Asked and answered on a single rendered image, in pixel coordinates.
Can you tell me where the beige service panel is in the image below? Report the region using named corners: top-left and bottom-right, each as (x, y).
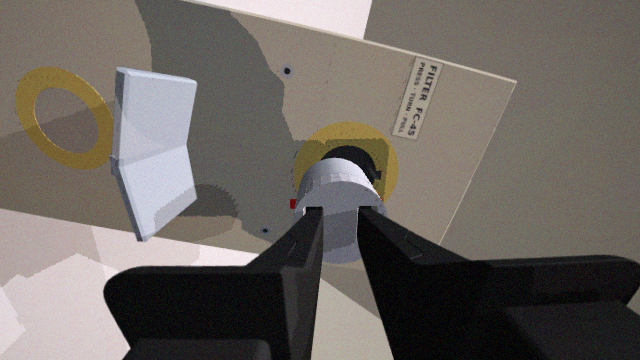
top-left (0, 0), bottom-right (517, 254)

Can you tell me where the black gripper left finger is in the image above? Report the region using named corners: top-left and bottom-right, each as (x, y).
top-left (103, 207), bottom-right (323, 360)

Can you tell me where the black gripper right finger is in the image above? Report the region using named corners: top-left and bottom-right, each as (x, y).
top-left (357, 206), bottom-right (640, 360)

